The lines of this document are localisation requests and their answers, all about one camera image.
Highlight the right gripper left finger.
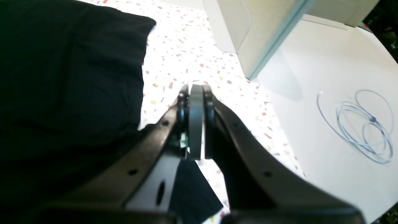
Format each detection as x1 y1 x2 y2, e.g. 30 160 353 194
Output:
34 85 204 224

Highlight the terrazzo pattern tablecloth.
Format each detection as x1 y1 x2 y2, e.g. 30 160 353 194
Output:
78 0 307 224

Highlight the white charging cable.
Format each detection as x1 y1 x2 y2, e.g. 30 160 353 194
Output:
317 90 395 164

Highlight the black t-shirt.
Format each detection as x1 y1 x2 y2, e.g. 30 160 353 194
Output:
0 0 224 224

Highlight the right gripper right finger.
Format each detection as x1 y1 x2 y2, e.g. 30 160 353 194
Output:
203 85 364 224

